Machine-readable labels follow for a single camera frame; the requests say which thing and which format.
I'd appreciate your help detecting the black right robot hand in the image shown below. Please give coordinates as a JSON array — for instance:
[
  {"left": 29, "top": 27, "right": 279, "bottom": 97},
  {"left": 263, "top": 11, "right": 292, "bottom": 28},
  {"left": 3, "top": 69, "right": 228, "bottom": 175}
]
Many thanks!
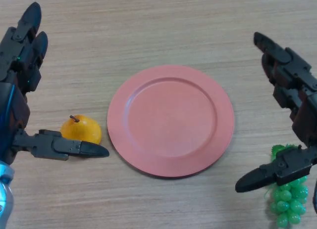
[{"left": 235, "top": 32, "right": 317, "bottom": 193}]

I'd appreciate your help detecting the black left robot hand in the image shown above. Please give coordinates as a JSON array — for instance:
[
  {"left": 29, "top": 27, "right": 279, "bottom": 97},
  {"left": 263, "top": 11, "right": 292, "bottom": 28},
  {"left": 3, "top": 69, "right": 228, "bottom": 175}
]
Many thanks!
[{"left": 0, "top": 1, "right": 110, "bottom": 165}]

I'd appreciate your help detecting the yellow pear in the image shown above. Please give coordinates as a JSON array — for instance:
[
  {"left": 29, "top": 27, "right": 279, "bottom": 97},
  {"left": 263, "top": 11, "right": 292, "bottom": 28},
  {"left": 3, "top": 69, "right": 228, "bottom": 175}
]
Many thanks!
[{"left": 60, "top": 114, "right": 103, "bottom": 144}]

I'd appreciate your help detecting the pink round plate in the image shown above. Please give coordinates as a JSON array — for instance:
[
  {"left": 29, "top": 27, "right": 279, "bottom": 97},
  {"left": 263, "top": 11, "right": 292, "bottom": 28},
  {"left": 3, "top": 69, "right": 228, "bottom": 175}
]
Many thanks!
[{"left": 106, "top": 64, "right": 235, "bottom": 178}]

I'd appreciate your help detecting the green grape bunch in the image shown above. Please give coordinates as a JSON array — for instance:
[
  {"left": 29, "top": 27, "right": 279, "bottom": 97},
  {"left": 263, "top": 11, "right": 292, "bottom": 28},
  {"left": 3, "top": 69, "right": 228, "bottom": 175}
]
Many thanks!
[{"left": 266, "top": 143, "right": 310, "bottom": 229}]

